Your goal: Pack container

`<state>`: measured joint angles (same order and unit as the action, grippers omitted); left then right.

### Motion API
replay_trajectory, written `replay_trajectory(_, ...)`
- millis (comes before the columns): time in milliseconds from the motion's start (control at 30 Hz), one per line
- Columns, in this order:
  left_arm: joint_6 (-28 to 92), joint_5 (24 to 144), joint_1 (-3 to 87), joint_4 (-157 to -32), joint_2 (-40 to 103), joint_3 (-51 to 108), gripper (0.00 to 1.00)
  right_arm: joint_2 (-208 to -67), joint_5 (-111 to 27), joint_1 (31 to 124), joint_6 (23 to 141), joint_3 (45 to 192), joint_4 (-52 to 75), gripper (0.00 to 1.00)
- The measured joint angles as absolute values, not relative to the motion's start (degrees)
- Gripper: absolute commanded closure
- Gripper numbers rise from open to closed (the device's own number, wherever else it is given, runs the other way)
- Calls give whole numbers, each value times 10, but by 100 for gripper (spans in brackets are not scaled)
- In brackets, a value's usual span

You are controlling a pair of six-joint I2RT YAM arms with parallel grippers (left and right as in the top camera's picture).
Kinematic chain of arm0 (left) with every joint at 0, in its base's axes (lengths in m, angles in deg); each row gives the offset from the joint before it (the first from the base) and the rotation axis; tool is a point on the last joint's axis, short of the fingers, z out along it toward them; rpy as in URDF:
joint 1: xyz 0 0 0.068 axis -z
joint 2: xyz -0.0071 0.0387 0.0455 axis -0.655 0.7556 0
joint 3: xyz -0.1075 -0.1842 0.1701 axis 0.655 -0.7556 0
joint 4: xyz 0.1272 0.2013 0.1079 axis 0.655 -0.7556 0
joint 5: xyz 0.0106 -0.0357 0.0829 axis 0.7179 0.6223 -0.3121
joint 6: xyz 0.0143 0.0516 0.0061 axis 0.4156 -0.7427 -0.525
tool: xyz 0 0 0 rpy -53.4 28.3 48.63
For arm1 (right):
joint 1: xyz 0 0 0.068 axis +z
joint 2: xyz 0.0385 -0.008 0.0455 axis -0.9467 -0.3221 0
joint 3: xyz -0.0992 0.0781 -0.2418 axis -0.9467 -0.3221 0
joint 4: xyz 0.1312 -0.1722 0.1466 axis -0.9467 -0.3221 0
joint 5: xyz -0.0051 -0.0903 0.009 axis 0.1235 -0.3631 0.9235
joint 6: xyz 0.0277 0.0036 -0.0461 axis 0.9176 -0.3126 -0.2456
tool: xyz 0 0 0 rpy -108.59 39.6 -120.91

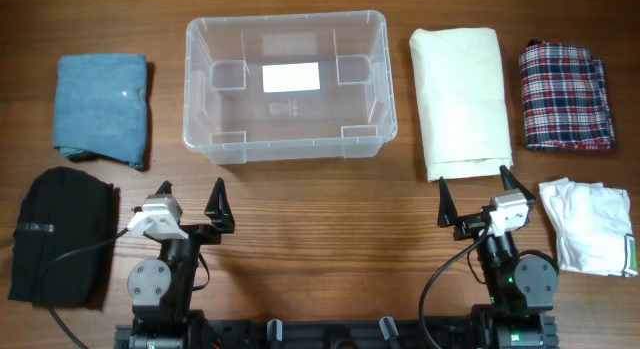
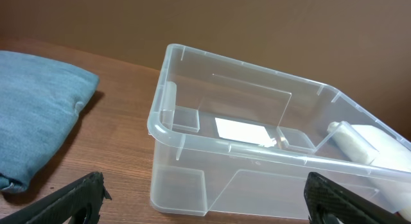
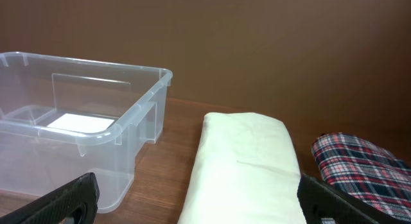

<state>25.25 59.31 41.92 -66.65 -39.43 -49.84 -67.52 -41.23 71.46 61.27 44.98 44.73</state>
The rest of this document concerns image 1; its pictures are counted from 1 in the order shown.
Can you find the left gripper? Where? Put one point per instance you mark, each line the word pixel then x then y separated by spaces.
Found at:
pixel 220 216

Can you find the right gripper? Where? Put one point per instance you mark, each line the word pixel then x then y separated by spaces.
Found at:
pixel 468 224

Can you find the cream cloth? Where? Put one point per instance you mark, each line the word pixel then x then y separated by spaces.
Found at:
pixel 460 96

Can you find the white t-shirt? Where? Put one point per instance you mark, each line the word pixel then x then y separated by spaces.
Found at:
pixel 593 227

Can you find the red plaid shirt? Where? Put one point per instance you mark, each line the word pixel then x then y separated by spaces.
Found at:
pixel 565 98

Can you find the black cloth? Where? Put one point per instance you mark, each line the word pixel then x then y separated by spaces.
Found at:
pixel 64 210

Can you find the blue denim cloth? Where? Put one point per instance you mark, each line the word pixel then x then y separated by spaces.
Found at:
pixel 101 107

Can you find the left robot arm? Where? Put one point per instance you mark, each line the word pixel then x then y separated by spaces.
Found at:
pixel 161 289

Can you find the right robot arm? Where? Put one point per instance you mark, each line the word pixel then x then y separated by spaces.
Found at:
pixel 521 284

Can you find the clear plastic storage container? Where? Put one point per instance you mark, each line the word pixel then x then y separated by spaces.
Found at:
pixel 298 86

